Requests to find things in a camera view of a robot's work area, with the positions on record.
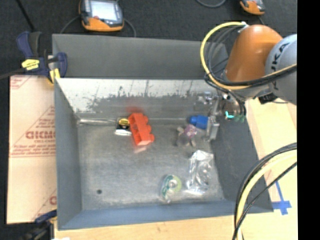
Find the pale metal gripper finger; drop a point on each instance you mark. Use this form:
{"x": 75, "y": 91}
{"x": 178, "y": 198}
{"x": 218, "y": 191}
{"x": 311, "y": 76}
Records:
{"x": 205, "y": 99}
{"x": 213, "y": 129}

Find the blue cylinder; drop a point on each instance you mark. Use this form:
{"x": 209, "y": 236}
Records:
{"x": 198, "y": 121}

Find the purple and clear toy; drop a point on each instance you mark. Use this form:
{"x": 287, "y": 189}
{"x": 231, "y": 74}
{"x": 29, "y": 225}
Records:
{"x": 187, "y": 134}

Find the clear plastic bag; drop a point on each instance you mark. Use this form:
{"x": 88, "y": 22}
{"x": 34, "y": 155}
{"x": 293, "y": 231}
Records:
{"x": 200, "y": 171}

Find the orange toy brick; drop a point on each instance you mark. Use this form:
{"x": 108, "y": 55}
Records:
{"x": 140, "y": 130}

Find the black and yellow tape measure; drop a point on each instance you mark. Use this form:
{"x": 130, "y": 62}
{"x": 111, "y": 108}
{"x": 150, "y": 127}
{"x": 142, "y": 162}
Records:
{"x": 123, "y": 126}

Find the grey metal bin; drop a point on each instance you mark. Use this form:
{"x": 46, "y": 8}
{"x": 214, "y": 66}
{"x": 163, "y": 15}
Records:
{"x": 130, "y": 174}

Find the brown cardboard board, red print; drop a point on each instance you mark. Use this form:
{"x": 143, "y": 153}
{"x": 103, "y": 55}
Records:
{"x": 30, "y": 164}

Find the black cylinder on white bracket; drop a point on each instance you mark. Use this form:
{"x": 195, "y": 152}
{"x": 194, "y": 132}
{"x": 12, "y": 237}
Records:
{"x": 267, "y": 98}

